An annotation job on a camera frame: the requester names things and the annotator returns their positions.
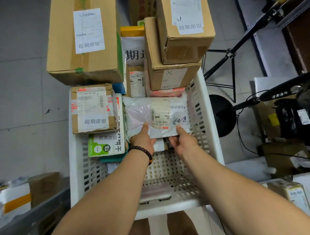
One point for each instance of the person's right hand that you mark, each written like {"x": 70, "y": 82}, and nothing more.
{"x": 185, "y": 144}

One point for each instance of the person's left hand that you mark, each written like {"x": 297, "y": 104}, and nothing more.
{"x": 144, "y": 141}

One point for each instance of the grey white box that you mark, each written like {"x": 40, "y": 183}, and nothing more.
{"x": 158, "y": 145}

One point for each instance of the grey bubble mailer parcel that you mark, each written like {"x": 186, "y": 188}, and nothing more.
{"x": 138, "y": 113}

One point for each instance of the white plastic basket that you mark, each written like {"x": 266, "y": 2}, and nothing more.
{"x": 213, "y": 135}

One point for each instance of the pink red box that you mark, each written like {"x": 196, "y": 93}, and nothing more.
{"x": 164, "y": 92}

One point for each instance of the blue cardboard box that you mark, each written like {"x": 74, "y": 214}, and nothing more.
{"x": 118, "y": 88}

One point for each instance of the taped brown parcel long label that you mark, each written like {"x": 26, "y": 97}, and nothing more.
{"x": 135, "y": 82}

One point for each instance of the squarish white-label cardboard box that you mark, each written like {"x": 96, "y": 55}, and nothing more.
{"x": 155, "y": 77}

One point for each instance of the small box with label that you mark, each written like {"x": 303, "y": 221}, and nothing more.
{"x": 184, "y": 48}

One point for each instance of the dark green cardboard box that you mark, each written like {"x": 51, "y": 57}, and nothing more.
{"x": 60, "y": 48}

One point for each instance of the person's right forearm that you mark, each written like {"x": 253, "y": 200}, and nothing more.
{"x": 242, "y": 198}

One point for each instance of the person's left forearm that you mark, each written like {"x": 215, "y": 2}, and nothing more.
{"x": 104, "y": 201}

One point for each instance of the open brown cardboard box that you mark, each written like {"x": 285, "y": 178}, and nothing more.
{"x": 43, "y": 188}

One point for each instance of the black standing fan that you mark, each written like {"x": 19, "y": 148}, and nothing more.
{"x": 222, "y": 116}

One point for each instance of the white flat board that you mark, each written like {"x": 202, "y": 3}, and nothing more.
{"x": 247, "y": 169}

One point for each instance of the olive brown box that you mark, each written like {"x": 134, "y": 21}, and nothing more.
{"x": 266, "y": 126}

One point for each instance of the white paper sign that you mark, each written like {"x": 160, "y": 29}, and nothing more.
{"x": 132, "y": 48}

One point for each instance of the flat brown floor carton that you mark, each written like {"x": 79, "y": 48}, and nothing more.
{"x": 278, "y": 157}

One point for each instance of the black tripod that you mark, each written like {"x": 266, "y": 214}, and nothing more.
{"x": 230, "y": 54}

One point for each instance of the black machine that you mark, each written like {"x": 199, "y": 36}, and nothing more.
{"x": 290, "y": 121}

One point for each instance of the yellow tape piece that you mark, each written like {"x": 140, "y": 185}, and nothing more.
{"x": 132, "y": 31}

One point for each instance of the small yellowish box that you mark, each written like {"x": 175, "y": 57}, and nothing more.
{"x": 285, "y": 191}

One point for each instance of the small green and white box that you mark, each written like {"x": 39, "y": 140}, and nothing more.
{"x": 141, "y": 23}

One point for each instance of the white storage rack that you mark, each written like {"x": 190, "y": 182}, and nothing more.
{"x": 266, "y": 48}

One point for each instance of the tall printed floor carton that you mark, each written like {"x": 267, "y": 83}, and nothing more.
{"x": 140, "y": 12}

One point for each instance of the grey metal rack frame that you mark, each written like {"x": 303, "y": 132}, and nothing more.
{"x": 48, "y": 205}

